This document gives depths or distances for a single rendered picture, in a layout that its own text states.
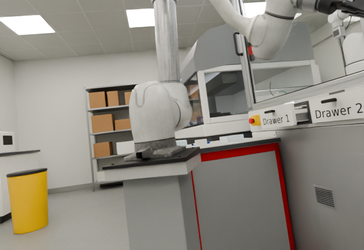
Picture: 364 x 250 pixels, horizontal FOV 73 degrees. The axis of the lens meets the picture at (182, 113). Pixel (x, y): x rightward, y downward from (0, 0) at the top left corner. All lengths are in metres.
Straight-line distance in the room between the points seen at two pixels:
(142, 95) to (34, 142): 5.10
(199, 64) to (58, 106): 4.11
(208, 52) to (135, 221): 1.64
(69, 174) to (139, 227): 4.84
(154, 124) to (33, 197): 2.60
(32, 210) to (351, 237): 2.95
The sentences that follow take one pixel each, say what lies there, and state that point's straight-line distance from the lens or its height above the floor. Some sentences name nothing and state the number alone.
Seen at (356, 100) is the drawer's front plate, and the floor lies 0.89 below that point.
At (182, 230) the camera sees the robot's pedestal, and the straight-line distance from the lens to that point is 0.86.
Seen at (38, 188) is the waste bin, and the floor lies 0.44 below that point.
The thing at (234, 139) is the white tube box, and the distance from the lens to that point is 1.55.
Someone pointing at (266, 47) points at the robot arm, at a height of 1.10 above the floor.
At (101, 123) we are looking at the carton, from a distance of 5.05.
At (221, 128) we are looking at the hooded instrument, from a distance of 2.12.
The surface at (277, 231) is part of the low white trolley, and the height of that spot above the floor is 0.25.
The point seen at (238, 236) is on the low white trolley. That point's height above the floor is 0.27.
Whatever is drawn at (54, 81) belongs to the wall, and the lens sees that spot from 5.90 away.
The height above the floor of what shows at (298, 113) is 0.87.
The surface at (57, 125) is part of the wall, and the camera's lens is 5.74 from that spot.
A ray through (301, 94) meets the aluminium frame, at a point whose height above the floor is 0.97.
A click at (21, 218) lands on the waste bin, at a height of 0.16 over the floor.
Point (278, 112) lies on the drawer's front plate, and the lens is 1.37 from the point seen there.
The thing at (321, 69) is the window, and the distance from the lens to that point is 1.31.
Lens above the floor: 0.84
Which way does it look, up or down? 5 degrees up
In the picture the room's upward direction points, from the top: 7 degrees counter-clockwise
